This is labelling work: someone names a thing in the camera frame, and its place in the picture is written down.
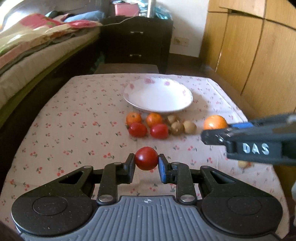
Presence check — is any pale longan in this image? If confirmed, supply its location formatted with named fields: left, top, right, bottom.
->
left=238, top=161, right=251, bottom=169

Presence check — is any large orange tangerine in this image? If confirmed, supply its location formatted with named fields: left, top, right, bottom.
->
left=204, top=115, right=228, bottom=130

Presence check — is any brown longan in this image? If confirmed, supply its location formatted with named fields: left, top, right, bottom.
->
left=171, top=121, right=184, bottom=136
left=166, top=114, right=180, bottom=126
left=183, top=121, right=197, bottom=135

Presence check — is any round red tomato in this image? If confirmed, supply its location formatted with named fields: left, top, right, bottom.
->
left=134, top=147, right=159, bottom=171

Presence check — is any oval red tomato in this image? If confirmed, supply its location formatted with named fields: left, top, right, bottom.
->
left=128, top=123, right=147, bottom=138
left=150, top=124, right=169, bottom=140

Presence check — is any white floral ceramic plate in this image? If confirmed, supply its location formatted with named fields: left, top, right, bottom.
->
left=122, top=77, right=193, bottom=113

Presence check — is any wooden wardrobe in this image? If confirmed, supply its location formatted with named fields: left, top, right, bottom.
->
left=200, top=1, right=295, bottom=118

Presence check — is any cherry print tablecloth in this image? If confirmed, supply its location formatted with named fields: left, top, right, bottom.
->
left=1, top=74, right=290, bottom=238

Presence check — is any dark brown stool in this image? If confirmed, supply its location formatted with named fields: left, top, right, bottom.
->
left=94, top=63, right=159, bottom=74

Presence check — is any dark wooden nightstand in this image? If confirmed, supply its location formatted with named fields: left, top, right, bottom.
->
left=99, top=16, right=173, bottom=73

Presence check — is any bed with beige mattress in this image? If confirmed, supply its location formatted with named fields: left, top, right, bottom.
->
left=1, top=1, right=108, bottom=125

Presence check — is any floral quilt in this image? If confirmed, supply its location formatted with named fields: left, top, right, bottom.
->
left=1, top=14, right=102, bottom=68

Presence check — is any pink box on nightstand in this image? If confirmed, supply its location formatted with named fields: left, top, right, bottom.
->
left=114, top=3, right=140, bottom=17

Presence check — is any wall power socket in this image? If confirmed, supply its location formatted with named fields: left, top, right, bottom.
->
left=174, top=37, right=189, bottom=47

